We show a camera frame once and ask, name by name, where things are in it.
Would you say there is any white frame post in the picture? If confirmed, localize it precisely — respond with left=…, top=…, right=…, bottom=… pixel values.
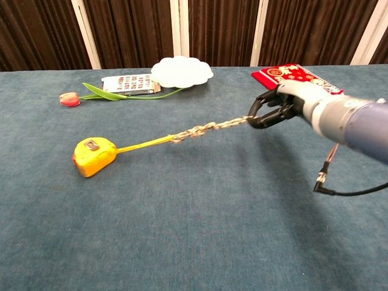
left=249, top=0, right=269, bottom=67
left=70, top=0, right=102, bottom=70
left=169, top=0, right=190, bottom=59
left=349, top=0, right=388, bottom=65

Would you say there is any white cloud-shaped plate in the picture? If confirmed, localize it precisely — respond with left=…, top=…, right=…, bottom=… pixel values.
left=150, top=55, right=215, bottom=90

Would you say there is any robot right five-finger hand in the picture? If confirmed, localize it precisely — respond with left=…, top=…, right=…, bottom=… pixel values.
left=247, top=79, right=330, bottom=130

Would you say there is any yellow tape measure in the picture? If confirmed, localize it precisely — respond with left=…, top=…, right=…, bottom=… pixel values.
left=72, top=136, right=175, bottom=178

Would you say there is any artificial red tulip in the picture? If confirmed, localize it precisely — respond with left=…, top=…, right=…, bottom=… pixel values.
left=59, top=82, right=186, bottom=108

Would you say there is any blue felt table mat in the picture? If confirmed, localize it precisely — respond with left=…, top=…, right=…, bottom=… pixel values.
left=0, top=63, right=388, bottom=291

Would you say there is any braided beige rope loop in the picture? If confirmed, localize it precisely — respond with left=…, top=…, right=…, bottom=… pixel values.
left=167, top=115, right=262, bottom=145

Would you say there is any red patterned booklet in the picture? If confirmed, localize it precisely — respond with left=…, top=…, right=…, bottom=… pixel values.
left=250, top=62, right=345, bottom=96

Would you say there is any white book with picture grid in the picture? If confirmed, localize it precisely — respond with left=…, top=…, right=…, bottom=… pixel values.
left=100, top=73, right=162, bottom=96

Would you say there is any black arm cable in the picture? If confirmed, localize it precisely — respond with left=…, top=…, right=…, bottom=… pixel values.
left=313, top=141, right=388, bottom=197

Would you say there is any dark brown curtain panel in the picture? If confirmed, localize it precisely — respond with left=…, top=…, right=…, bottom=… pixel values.
left=82, top=0, right=175, bottom=70
left=187, top=0, right=260, bottom=68
left=0, top=0, right=92, bottom=72
left=369, top=28, right=388, bottom=65
left=258, top=0, right=369, bottom=67

